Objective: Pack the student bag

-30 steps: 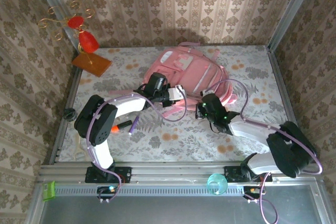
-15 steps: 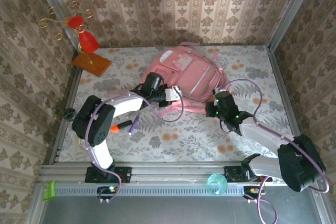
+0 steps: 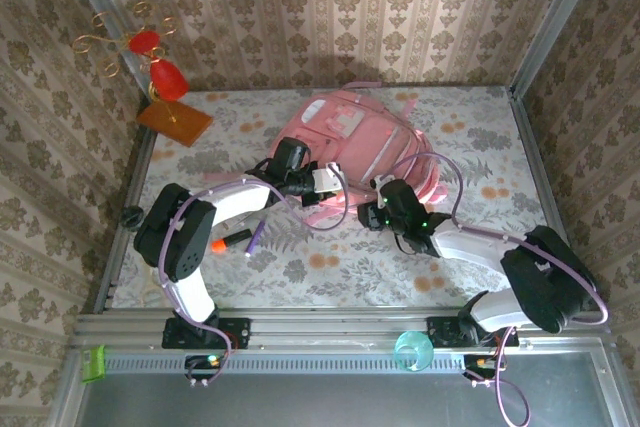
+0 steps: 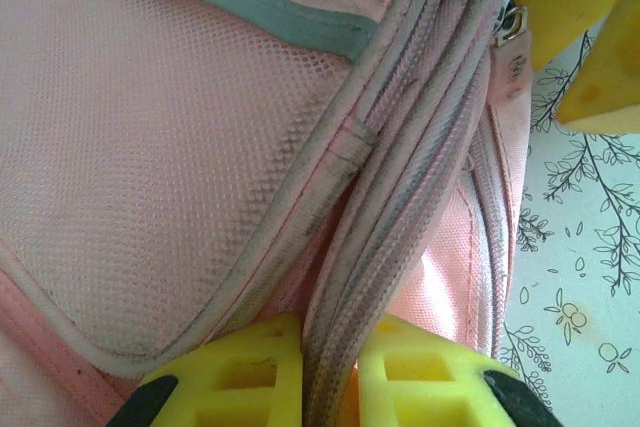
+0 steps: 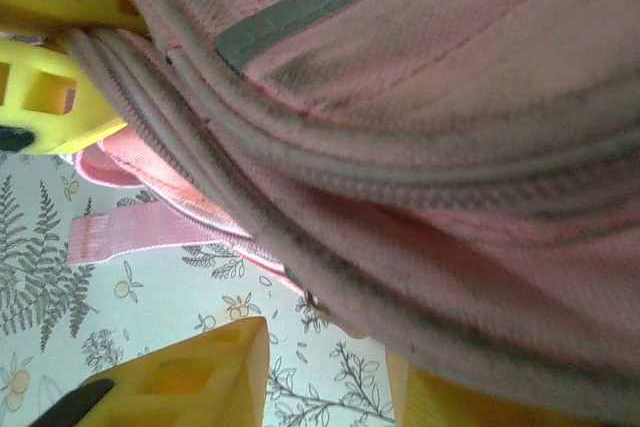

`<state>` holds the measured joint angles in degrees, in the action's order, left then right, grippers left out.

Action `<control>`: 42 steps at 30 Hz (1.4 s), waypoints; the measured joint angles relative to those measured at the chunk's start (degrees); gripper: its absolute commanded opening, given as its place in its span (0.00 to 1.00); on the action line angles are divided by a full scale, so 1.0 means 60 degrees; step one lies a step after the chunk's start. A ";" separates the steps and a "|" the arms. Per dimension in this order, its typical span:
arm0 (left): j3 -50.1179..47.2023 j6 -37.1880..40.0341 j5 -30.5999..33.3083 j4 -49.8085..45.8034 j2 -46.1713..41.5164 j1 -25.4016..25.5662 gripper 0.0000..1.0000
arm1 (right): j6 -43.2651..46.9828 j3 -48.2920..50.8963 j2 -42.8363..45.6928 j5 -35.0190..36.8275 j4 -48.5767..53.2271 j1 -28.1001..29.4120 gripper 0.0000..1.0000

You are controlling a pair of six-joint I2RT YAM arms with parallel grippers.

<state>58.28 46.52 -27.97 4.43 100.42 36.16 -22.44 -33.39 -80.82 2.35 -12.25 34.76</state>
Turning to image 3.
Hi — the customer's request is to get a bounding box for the black marker orange cap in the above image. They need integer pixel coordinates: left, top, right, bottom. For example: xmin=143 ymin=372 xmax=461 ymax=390
xmin=210 ymin=228 xmax=253 ymax=254

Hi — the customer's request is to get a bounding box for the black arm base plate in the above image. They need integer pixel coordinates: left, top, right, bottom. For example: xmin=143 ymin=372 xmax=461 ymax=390
xmin=161 ymin=316 xmax=252 ymax=351
xmin=427 ymin=315 xmax=520 ymax=348

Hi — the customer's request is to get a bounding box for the aluminium slotted frame rail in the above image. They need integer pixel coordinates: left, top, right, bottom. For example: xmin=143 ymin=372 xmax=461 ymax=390
xmin=69 ymin=307 xmax=614 ymax=376

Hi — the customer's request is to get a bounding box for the grey metal sheet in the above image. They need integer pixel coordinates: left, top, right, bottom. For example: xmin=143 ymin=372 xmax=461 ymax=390
xmin=74 ymin=351 xmax=621 ymax=427

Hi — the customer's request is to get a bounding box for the aluminium table side rail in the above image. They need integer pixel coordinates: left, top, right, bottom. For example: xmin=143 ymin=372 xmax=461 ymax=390
xmin=508 ymin=89 xmax=591 ymax=311
xmin=94 ymin=126 xmax=156 ymax=313

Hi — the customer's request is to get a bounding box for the pink backpack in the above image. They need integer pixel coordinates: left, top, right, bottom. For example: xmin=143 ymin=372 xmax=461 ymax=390
xmin=202 ymin=80 xmax=450 ymax=228

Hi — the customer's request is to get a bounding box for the black controller board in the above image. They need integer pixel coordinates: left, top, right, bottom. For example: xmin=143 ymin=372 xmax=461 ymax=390
xmin=462 ymin=353 xmax=506 ymax=381
xmin=184 ymin=354 xmax=226 ymax=381

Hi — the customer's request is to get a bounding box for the teal plastic cup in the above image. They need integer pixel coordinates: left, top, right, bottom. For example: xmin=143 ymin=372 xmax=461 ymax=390
xmin=393 ymin=329 xmax=435 ymax=373

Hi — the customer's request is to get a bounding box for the floral table cloth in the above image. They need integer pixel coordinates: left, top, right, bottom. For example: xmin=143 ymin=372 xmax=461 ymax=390
xmin=110 ymin=85 xmax=576 ymax=311

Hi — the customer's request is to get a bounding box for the purple pen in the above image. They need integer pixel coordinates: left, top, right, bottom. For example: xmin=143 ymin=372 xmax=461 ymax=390
xmin=244 ymin=219 xmax=268 ymax=261

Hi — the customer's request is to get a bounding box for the black round knob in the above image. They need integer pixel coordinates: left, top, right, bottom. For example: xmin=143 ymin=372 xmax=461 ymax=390
xmin=119 ymin=205 xmax=146 ymax=231

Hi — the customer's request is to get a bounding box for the gold wire red ornament stand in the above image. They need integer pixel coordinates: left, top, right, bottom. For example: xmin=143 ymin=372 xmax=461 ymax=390
xmin=71 ymin=0 xmax=215 ymax=148

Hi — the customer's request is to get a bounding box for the green clip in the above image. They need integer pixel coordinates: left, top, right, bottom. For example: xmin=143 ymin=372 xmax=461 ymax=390
xmin=79 ymin=345 xmax=107 ymax=383

